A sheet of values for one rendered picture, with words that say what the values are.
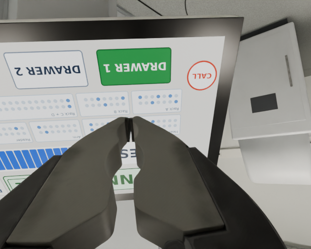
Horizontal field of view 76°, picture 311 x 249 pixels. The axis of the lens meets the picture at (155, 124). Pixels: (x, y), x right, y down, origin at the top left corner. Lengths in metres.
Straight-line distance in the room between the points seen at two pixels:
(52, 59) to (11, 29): 0.05
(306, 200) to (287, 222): 0.42
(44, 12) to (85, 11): 0.07
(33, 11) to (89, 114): 0.22
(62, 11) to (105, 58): 0.18
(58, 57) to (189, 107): 0.18
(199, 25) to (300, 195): 3.43
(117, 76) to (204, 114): 0.14
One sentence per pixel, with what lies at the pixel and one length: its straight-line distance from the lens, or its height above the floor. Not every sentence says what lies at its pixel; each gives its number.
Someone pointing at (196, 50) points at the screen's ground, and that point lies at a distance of 0.27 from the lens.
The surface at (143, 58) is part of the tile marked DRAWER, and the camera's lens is 0.27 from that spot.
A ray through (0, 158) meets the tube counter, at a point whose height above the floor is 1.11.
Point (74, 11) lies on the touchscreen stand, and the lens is 0.43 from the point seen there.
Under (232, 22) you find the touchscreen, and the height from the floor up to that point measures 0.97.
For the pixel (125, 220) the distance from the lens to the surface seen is 1.39.
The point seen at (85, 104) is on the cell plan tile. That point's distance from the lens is 0.30.
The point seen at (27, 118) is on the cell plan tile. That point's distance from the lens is 0.34.
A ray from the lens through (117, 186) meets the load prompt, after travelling 0.39.
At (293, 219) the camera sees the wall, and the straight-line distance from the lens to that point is 3.70.
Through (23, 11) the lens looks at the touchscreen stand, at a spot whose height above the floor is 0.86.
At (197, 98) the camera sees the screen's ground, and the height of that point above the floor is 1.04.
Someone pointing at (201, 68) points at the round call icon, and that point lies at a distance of 0.28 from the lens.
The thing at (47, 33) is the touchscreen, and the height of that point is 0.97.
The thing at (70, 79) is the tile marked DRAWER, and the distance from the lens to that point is 0.29.
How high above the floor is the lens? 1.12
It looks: 9 degrees down
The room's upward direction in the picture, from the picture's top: 177 degrees clockwise
